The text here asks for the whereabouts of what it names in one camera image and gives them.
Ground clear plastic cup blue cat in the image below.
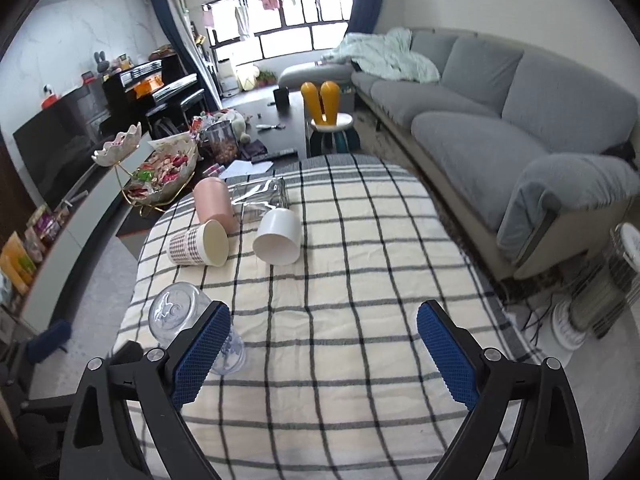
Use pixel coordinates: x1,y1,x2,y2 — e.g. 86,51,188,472
148,282,246,376

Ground plaid paper cup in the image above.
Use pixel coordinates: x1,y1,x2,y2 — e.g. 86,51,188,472
166,220,229,268

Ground pink cup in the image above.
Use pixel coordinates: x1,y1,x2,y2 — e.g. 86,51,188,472
193,177,239,235

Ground white cup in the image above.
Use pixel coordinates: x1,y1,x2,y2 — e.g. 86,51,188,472
253,208,302,266

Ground clear glass cup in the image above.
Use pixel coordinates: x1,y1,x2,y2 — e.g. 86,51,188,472
230,177,290,222

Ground white electric heater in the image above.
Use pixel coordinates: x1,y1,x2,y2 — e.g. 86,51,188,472
551,222,639,352

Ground white grey tv cabinet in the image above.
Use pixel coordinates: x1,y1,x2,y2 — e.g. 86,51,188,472
20,133,152,334

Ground snack tray gold stand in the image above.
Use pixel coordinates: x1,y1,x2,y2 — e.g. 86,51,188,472
120,132,198,212

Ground checked cream tablecloth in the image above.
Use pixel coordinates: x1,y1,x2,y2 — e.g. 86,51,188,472
118,155,538,479

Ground grey sofa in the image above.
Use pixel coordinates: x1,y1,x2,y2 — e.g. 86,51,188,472
279,29,639,280

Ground black television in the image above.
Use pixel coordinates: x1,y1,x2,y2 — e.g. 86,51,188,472
13,80,111,208

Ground white shell bowl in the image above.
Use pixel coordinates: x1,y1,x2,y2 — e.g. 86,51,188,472
91,122,142,167

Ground clear snack jar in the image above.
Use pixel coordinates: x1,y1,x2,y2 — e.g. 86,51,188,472
204,119,239,166

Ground black piano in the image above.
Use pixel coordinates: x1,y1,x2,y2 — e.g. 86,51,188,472
101,54,208,139

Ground black coffee table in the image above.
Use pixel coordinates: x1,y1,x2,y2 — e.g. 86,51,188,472
221,86,307,167

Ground yellow rabbit ear stool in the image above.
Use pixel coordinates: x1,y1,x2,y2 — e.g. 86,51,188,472
300,80,361,157

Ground black mug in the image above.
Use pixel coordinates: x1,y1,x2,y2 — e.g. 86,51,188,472
273,88,290,112

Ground light green blanket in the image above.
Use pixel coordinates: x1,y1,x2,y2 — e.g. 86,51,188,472
322,27,440,84

